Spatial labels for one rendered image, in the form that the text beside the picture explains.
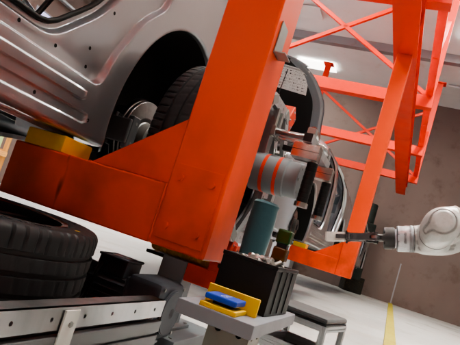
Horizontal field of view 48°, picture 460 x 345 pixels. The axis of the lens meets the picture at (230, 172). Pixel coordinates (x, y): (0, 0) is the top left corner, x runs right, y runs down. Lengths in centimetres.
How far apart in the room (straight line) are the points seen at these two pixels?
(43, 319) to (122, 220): 50
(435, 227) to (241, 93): 71
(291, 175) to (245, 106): 50
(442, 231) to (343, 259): 384
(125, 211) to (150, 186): 10
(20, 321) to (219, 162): 63
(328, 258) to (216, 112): 421
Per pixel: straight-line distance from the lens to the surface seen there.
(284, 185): 177
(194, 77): 177
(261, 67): 135
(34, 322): 95
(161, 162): 138
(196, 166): 132
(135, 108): 201
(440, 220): 163
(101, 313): 112
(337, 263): 544
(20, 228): 105
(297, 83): 526
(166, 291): 156
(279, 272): 120
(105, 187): 143
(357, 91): 826
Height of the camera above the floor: 61
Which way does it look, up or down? 6 degrees up
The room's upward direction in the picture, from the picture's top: 18 degrees clockwise
